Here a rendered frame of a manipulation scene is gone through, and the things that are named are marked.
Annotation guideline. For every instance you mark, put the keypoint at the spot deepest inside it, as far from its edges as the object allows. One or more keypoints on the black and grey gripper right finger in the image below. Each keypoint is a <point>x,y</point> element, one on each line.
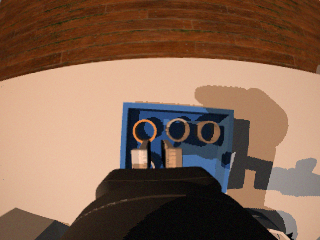
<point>171,156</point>

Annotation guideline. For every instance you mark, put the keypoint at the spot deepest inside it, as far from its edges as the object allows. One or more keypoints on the blue crate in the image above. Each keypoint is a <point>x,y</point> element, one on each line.
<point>214,158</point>

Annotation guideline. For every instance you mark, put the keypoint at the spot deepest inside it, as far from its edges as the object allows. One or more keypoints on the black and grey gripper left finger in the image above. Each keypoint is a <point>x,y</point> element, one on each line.
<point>141,157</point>

